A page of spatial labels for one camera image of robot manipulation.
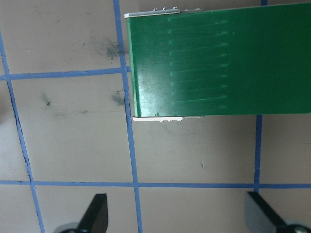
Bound green belt conveyor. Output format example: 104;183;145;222
123;2;311;122

